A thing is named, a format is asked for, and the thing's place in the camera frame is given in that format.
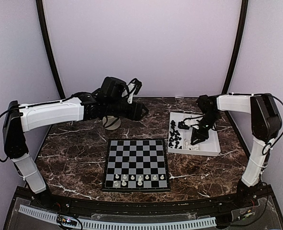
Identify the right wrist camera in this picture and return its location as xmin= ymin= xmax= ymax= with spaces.
xmin=178 ymin=117 xmax=200 ymax=130

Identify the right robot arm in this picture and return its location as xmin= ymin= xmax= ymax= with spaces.
xmin=191 ymin=93 xmax=282 ymax=187

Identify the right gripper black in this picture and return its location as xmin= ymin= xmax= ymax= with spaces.
xmin=191 ymin=112 xmax=220 ymax=145

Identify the black frame post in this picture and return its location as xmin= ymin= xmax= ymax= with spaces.
xmin=35 ymin=0 xmax=65 ymax=99
xmin=222 ymin=0 xmax=249 ymax=94

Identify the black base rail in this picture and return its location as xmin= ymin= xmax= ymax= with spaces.
xmin=14 ymin=186 xmax=273 ymax=218

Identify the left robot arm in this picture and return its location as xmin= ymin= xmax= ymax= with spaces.
xmin=3 ymin=92 xmax=149 ymax=209

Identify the white divided plastic tray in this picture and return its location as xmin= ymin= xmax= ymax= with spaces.
xmin=167 ymin=112 xmax=221 ymax=157

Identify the right black frame post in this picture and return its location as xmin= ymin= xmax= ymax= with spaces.
xmin=222 ymin=0 xmax=249 ymax=94

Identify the black chess pieces pile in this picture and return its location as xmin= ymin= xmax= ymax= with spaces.
xmin=168 ymin=120 xmax=182 ymax=149

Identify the black and grey chessboard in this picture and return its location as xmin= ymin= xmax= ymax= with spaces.
xmin=102 ymin=138 xmax=170 ymax=192

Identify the white king chess piece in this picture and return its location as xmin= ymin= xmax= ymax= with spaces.
xmin=137 ymin=176 xmax=143 ymax=186

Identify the white ribbed cup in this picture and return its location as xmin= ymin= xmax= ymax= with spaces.
xmin=102 ymin=116 xmax=121 ymax=130

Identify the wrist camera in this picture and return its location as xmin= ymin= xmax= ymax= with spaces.
xmin=122 ymin=78 xmax=142 ymax=104
xmin=178 ymin=117 xmax=200 ymax=130

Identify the white slotted cable duct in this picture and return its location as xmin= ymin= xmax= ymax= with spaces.
xmin=18 ymin=205 xmax=216 ymax=230

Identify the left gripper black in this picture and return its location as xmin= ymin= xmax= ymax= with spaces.
xmin=106 ymin=100 xmax=149 ymax=121

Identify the left black frame post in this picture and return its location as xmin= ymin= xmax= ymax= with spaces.
xmin=35 ymin=0 xmax=65 ymax=99

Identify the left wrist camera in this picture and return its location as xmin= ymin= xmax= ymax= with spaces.
xmin=122 ymin=78 xmax=142 ymax=104

